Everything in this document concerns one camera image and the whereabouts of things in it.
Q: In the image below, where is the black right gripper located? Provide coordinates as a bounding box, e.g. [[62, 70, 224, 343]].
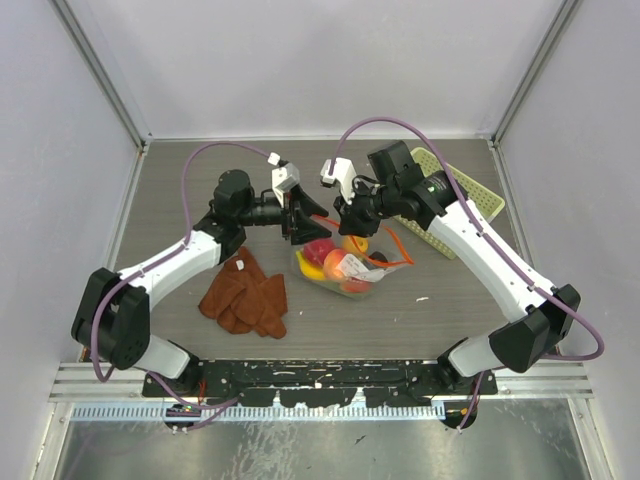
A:
[[333, 178, 398, 238]]

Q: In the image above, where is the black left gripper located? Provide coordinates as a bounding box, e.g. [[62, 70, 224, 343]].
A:
[[236, 184, 331, 244]]

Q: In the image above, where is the red apple toy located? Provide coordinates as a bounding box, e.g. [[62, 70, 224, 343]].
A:
[[303, 238, 336, 267]]

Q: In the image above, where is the peach toy fruit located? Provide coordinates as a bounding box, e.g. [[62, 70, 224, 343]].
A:
[[323, 248, 348, 283]]

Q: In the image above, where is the orange toy fruit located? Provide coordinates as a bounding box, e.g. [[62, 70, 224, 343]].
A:
[[342, 235, 369, 256]]

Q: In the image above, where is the yellow banana toy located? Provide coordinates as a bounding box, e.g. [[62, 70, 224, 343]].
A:
[[295, 250, 326, 281]]

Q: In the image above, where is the clear zip top bag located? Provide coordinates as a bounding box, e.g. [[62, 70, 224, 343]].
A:
[[292, 216, 414, 299]]

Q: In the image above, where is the dark purple plum toy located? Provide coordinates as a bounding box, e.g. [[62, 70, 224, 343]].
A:
[[369, 251, 389, 268]]

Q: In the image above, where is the red bell pepper toy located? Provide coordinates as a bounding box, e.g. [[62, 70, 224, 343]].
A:
[[340, 278, 373, 295]]

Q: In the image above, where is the pale green perforated basket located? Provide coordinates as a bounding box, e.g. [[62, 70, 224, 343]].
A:
[[389, 146, 505, 261]]

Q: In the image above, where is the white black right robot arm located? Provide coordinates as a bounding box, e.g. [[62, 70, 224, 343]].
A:
[[321, 141, 581, 394]]

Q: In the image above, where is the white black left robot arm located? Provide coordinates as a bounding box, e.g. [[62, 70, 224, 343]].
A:
[[71, 167, 331, 396]]

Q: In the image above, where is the brown cloth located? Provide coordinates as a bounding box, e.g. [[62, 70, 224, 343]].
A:
[[198, 247, 288, 339]]

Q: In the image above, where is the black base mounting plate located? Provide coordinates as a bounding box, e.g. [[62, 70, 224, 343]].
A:
[[167, 360, 475, 408]]

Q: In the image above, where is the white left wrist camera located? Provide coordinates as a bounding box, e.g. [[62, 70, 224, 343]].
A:
[[267, 152, 300, 207]]

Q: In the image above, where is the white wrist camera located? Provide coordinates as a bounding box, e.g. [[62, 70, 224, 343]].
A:
[[267, 152, 300, 207], [320, 157, 357, 204]]

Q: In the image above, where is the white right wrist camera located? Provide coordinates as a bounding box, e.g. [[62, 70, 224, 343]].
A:
[[320, 157, 357, 204]]

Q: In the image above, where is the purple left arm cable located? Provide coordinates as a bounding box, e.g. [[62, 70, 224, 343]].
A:
[[92, 142, 281, 430]]

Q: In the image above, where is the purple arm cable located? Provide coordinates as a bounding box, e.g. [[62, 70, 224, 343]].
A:
[[92, 142, 281, 430], [329, 116, 605, 430]]

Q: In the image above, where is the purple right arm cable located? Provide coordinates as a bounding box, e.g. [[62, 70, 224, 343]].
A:
[[329, 116, 605, 430]]

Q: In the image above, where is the aluminium front frame rail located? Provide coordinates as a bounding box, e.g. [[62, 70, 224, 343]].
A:
[[49, 360, 593, 406]]

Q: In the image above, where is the white slotted cable duct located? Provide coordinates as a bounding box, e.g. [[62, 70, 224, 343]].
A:
[[70, 401, 446, 422]]

